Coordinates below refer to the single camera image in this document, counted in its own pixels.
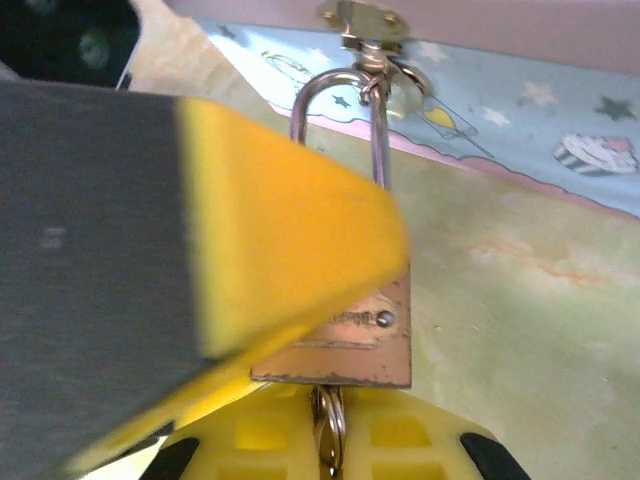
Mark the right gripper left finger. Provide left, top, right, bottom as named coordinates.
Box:
left=142, top=385, right=321, bottom=480

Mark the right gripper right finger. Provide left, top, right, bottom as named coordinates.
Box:
left=339, top=388, right=532, bottom=480

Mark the silver key with ring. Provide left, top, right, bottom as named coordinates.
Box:
left=309, top=384, right=348, bottom=479

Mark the brass padlock with steel shackle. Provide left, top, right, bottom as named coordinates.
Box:
left=249, top=68, right=414, bottom=391

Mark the cartoon dog tin box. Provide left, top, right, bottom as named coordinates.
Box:
left=164, top=0, right=640, bottom=221

